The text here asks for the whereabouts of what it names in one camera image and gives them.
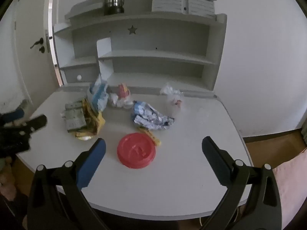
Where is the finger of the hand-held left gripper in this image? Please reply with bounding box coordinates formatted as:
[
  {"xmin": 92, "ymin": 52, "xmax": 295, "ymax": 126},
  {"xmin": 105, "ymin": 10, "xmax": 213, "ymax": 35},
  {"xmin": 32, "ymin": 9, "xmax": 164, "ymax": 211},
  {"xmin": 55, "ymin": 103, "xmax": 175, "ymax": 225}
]
[
  {"xmin": 0, "ymin": 109, "xmax": 26, "ymax": 125},
  {"xmin": 23, "ymin": 114, "xmax": 48, "ymax": 133}
]

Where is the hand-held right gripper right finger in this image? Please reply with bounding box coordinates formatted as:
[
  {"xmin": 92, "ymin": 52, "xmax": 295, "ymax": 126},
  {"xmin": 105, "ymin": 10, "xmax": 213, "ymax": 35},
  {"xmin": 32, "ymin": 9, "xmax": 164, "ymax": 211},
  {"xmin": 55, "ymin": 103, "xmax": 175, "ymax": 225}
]
[{"xmin": 199, "ymin": 136, "xmax": 282, "ymax": 230}]

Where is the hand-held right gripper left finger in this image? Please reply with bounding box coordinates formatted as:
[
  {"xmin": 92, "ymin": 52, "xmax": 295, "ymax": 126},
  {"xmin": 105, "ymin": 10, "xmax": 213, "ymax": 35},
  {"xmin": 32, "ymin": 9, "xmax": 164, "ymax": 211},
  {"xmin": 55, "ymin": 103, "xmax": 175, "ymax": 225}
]
[{"xmin": 27, "ymin": 138, "xmax": 113, "ymax": 230}]

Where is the clear plastic wrapper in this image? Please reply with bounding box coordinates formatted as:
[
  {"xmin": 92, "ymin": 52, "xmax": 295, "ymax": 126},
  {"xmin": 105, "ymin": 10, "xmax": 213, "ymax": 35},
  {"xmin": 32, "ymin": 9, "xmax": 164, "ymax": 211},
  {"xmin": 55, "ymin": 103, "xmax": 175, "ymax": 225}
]
[{"xmin": 108, "ymin": 92, "xmax": 133, "ymax": 109}]

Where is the crushed grey cardboard box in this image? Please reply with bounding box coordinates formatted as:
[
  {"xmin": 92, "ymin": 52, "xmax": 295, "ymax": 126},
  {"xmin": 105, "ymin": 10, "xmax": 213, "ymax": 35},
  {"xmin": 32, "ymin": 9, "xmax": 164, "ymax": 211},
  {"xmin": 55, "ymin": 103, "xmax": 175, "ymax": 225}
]
[{"xmin": 61, "ymin": 101, "xmax": 87, "ymax": 133}]

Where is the crumpled yellow wrapper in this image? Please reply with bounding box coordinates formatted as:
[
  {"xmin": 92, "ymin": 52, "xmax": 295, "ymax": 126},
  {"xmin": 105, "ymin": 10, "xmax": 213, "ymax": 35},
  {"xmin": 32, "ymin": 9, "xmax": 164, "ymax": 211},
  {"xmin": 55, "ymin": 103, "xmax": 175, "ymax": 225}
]
[{"xmin": 74, "ymin": 98, "xmax": 106, "ymax": 141}]

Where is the white door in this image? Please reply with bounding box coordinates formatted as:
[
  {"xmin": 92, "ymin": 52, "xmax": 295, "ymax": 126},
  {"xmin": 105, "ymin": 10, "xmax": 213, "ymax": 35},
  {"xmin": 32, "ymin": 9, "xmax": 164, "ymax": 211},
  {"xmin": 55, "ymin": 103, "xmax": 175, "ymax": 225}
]
[{"xmin": 0, "ymin": 0, "xmax": 57, "ymax": 117}]

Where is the red plastic lid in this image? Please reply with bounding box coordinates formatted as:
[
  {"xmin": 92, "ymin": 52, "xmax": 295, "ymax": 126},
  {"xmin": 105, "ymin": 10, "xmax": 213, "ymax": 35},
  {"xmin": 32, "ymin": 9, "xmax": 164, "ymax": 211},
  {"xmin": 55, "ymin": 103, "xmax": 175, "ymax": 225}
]
[{"xmin": 117, "ymin": 132, "xmax": 156, "ymax": 169}]

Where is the small grey drawer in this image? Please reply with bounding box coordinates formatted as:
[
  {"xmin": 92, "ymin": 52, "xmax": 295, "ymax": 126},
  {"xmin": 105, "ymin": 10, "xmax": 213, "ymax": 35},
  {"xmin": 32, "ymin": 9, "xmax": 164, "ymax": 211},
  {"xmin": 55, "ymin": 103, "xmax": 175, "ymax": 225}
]
[{"xmin": 64, "ymin": 65, "xmax": 99, "ymax": 84}]

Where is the yellow wrapper strip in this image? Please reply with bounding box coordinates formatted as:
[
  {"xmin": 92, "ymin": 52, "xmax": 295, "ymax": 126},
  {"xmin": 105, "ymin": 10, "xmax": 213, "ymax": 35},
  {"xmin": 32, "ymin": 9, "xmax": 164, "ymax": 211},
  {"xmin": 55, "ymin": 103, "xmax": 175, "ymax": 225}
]
[{"xmin": 138, "ymin": 126, "xmax": 162, "ymax": 146}]

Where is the blue white packet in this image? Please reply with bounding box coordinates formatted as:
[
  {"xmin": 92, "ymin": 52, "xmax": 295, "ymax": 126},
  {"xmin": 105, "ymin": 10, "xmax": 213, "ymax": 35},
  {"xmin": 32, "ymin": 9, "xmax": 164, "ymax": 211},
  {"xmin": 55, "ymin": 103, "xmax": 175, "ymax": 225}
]
[{"xmin": 87, "ymin": 75, "xmax": 109, "ymax": 112}]

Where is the crumpled blue white wrapper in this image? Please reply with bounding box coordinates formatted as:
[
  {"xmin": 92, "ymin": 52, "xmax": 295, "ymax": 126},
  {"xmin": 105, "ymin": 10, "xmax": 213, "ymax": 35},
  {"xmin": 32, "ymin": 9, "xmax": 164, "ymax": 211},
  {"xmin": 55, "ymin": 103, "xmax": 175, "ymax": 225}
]
[{"xmin": 131, "ymin": 101, "xmax": 175, "ymax": 130}]

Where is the clear plastic bag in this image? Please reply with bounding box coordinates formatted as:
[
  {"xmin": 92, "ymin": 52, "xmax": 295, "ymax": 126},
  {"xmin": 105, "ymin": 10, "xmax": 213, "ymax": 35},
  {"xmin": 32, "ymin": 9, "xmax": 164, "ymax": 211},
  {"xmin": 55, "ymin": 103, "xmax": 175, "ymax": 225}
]
[{"xmin": 160, "ymin": 83, "xmax": 185, "ymax": 117}]

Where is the pale ribbed curtain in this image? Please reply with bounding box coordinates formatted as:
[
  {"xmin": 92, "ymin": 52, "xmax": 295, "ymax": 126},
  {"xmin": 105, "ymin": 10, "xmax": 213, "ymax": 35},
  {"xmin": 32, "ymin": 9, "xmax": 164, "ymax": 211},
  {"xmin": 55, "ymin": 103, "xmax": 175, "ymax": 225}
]
[{"xmin": 301, "ymin": 122, "xmax": 307, "ymax": 146}]

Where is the grey desk shelf unit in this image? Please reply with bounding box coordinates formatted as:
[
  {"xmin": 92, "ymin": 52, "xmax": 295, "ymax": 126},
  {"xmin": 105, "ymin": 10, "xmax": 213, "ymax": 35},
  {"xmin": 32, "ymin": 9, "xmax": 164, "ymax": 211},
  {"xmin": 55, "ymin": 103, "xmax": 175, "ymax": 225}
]
[{"xmin": 53, "ymin": 0, "xmax": 227, "ymax": 93}]

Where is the black door handle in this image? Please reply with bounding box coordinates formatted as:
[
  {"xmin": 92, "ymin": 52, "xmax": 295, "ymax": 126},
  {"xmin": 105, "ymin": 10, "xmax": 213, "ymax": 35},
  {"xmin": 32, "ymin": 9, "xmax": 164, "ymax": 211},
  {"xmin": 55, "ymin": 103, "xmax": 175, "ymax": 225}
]
[{"xmin": 30, "ymin": 38, "xmax": 44, "ymax": 49}]

